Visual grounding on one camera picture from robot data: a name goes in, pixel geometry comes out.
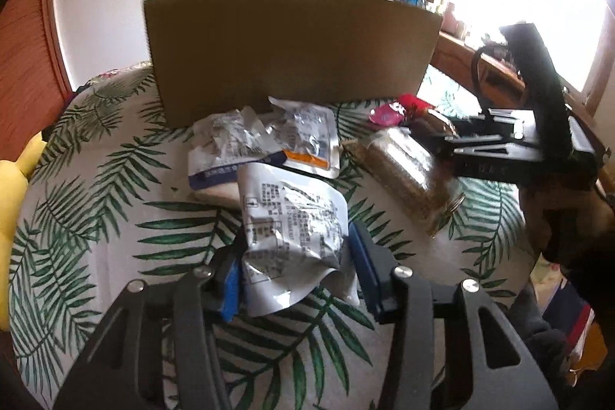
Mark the person's right hand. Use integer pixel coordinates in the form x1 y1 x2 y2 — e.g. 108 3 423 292
519 179 615 269

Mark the silver packet with orange label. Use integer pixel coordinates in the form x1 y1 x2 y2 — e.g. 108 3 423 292
266 95 342 180

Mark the wooden cabinet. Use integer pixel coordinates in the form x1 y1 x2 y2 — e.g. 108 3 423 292
429 28 615 180

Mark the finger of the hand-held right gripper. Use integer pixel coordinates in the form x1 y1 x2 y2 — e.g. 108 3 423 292
444 142 544 180
444 112 525 143

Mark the pink snack packet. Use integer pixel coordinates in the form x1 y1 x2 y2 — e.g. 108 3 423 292
369 103 405 128

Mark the pink bottle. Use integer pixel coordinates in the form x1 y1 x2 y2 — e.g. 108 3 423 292
441 2 460 35

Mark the dark clothing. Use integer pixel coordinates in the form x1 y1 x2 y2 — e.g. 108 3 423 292
507 278 580 394

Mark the brown cardboard box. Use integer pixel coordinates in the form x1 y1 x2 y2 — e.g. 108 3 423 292
142 0 444 127

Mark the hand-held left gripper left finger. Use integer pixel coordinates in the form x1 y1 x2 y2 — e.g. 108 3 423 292
53 242 251 410

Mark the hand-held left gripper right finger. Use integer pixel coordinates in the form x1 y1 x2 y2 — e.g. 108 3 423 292
350 222 558 410

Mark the clear packet of brown snack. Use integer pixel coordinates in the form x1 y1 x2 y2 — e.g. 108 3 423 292
343 129 464 238

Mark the red snack packet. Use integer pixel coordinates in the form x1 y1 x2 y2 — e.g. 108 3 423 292
398 93 436 123

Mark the leaf print bed sheet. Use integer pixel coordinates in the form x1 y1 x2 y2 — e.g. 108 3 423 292
10 64 549 410

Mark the silver snack packet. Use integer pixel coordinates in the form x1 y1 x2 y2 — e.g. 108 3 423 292
238 163 361 317

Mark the silver packet with blue band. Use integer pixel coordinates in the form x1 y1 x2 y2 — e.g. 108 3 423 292
187 105 289 199

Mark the wooden slatted headboard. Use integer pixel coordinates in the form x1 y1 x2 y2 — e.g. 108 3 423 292
0 0 78 161

